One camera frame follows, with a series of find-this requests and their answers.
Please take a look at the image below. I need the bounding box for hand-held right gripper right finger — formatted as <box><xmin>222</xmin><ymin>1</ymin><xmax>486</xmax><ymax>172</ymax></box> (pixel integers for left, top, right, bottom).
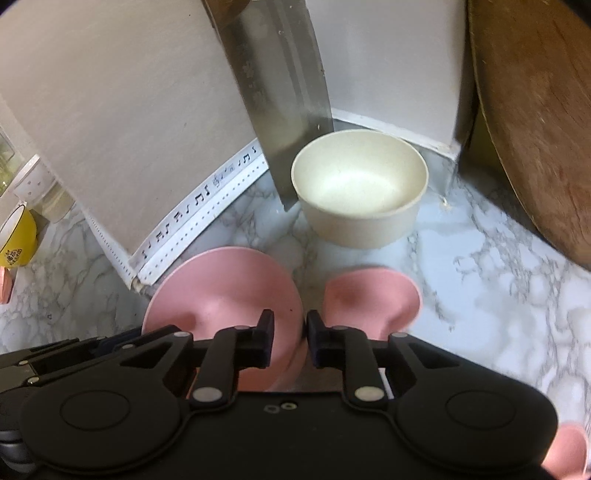
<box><xmin>306</xmin><ymin>309</ymin><xmax>468</xmax><ymax>411</ymax></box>

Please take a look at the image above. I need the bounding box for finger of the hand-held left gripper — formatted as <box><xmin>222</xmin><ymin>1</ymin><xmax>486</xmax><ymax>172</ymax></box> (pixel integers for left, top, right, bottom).
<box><xmin>0</xmin><ymin>327</ymin><xmax>145</xmax><ymax>388</ymax></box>

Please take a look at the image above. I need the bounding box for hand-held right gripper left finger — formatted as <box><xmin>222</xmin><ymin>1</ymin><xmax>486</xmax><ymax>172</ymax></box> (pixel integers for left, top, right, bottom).
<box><xmin>115</xmin><ymin>308</ymin><xmax>276</xmax><ymax>412</ymax></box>

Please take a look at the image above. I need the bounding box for small pink heart-shaped dish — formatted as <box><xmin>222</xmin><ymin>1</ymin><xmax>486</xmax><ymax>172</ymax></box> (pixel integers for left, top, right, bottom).
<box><xmin>322</xmin><ymin>267</ymin><xmax>423</xmax><ymax>342</ymax></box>

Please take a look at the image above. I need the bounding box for pink bowl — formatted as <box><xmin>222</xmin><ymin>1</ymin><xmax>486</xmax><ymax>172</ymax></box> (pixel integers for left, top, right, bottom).
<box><xmin>141</xmin><ymin>247</ymin><xmax>308</xmax><ymax>393</ymax></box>

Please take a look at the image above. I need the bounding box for cream bowl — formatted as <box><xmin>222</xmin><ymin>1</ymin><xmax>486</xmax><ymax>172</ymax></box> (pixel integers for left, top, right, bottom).
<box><xmin>291</xmin><ymin>130</ymin><xmax>429</xmax><ymax>250</ymax></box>

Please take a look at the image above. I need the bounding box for pink mouse-shaped plate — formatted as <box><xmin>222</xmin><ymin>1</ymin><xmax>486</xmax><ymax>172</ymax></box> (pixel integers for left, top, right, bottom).
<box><xmin>540</xmin><ymin>424</ymin><xmax>589</xmax><ymax>478</ymax></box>

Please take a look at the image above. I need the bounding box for yellow mug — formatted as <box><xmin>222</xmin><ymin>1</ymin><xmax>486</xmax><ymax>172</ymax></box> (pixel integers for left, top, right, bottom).
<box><xmin>0</xmin><ymin>203</ymin><xmax>38</xmax><ymax>269</ymax></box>

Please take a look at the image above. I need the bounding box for white music-note trim strip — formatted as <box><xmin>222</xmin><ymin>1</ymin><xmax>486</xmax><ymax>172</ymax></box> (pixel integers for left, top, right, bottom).
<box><xmin>85</xmin><ymin>137</ymin><xmax>269</xmax><ymax>291</ymax></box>

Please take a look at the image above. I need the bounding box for small clear glass cup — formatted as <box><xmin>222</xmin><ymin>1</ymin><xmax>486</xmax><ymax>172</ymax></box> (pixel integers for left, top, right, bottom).
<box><xmin>34</xmin><ymin>182</ymin><xmax>77</xmax><ymax>222</ymax></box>

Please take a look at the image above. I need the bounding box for white dotted cup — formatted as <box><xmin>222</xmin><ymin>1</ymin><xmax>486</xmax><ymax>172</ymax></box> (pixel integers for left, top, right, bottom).
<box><xmin>11</xmin><ymin>154</ymin><xmax>58</xmax><ymax>204</ymax></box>

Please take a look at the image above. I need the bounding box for round wooden cutting board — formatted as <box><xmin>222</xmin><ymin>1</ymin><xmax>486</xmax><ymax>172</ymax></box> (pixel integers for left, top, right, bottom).
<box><xmin>466</xmin><ymin>0</ymin><xmax>591</xmax><ymax>272</ymax></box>

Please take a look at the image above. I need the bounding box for cleaver with wooden handle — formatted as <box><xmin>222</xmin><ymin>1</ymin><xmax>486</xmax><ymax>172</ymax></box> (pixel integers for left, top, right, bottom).
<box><xmin>203</xmin><ymin>0</ymin><xmax>334</xmax><ymax>213</ymax></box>

